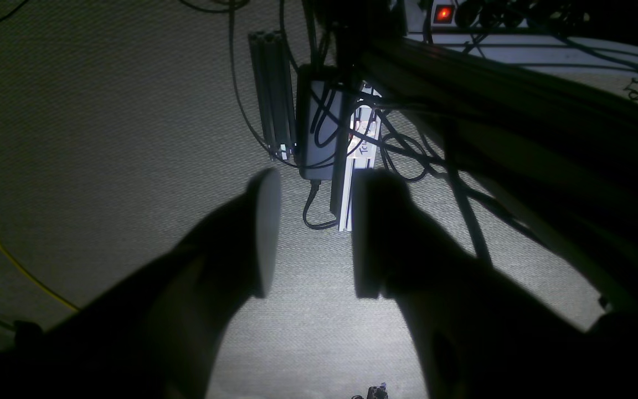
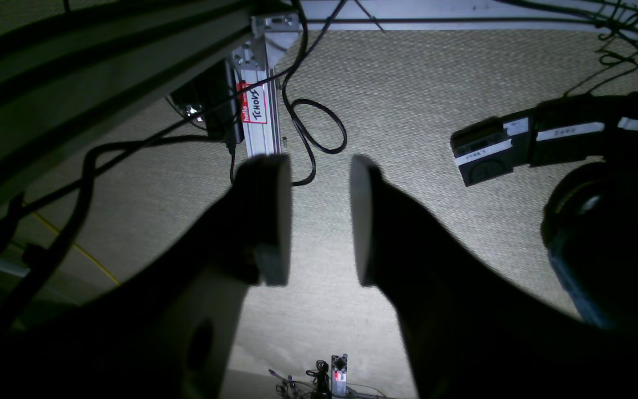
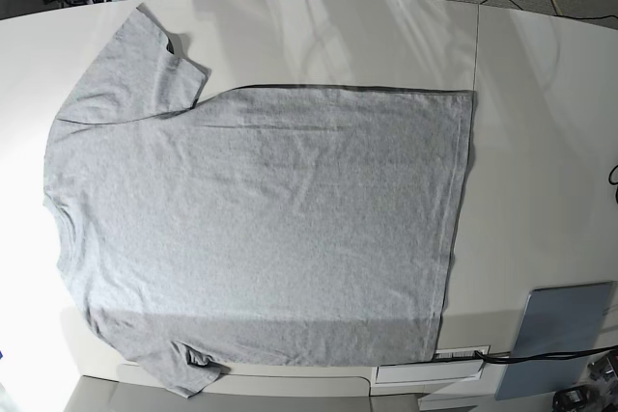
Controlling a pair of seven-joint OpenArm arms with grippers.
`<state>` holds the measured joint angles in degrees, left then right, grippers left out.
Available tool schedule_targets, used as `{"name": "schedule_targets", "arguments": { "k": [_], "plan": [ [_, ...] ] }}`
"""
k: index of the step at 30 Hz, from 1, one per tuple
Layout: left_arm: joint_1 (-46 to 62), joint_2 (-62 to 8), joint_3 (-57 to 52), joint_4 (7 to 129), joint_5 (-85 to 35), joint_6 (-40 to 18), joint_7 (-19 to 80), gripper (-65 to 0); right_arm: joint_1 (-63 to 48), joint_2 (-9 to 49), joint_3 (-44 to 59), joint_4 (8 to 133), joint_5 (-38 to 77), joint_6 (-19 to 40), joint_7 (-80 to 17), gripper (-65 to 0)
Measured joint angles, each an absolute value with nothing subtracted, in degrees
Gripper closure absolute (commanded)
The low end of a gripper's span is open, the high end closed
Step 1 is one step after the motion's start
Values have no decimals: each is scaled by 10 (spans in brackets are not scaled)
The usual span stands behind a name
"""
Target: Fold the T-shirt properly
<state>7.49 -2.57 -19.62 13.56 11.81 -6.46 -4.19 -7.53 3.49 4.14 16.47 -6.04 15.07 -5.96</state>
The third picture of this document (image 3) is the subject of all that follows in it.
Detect grey T-shirt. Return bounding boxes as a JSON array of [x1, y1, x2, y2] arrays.
[[43, 12, 474, 398]]

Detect blue-grey flat panel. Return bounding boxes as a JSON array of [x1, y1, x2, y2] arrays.
[[494, 282, 613, 400]]

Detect black device bottom right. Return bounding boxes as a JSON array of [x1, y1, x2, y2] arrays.
[[552, 386, 591, 412]]

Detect black cable on table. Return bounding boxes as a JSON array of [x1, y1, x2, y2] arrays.
[[475, 346, 618, 366]]

